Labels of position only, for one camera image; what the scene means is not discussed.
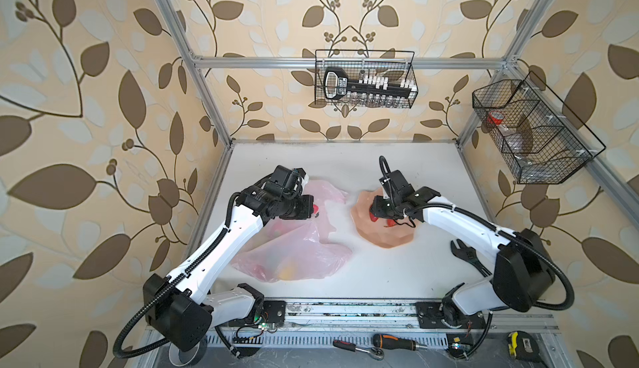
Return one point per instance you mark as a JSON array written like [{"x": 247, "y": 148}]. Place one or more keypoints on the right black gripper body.
[{"x": 387, "y": 207}]

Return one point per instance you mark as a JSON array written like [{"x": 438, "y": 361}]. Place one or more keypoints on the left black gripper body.
[{"x": 294, "y": 207}]

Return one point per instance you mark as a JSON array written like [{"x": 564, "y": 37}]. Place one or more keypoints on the peach scalloped plastic plate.
[{"x": 373, "y": 229}]

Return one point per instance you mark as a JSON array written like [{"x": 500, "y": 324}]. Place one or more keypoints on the pink plastic bag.
[{"x": 287, "y": 250}]

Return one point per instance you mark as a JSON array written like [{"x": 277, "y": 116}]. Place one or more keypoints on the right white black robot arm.
[{"x": 518, "y": 273}]

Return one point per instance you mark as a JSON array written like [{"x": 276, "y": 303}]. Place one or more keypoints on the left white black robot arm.
[{"x": 179, "y": 305}]

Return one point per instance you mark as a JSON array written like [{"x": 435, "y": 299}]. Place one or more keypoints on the black adjustable wrench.
[{"x": 469, "y": 257}]

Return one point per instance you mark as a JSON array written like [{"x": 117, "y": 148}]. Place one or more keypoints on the clear bottle red cap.
[{"x": 496, "y": 120}]

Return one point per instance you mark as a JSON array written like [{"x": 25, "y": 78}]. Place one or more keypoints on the black socket holder tool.
[{"x": 337, "y": 84}]

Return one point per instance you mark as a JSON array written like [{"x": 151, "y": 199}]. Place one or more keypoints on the orange black screwdriver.
[{"x": 389, "y": 342}]

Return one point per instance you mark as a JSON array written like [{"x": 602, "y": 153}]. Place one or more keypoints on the red black ratchet wrench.
[{"x": 374, "y": 352}]

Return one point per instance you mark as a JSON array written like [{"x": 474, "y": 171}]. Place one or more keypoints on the yellow black tape measure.
[{"x": 522, "y": 346}]

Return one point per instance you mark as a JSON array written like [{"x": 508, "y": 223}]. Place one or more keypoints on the black tape roll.
[{"x": 189, "y": 358}]

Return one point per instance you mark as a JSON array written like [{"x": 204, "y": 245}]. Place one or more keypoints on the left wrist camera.
[{"x": 288, "y": 179}]

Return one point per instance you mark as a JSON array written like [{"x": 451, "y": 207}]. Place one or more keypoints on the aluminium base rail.
[{"x": 316, "y": 323}]

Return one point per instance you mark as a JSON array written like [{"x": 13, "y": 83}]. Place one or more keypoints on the black wire basket centre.
[{"x": 392, "y": 64}]

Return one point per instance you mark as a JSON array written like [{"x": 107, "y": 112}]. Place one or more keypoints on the black wire basket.
[
  {"x": 392, "y": 64},
  {"x": 555, "y": 142}
]

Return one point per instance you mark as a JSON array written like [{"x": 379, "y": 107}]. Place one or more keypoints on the black wire basket right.
[{"x": 555, "y": 142}]

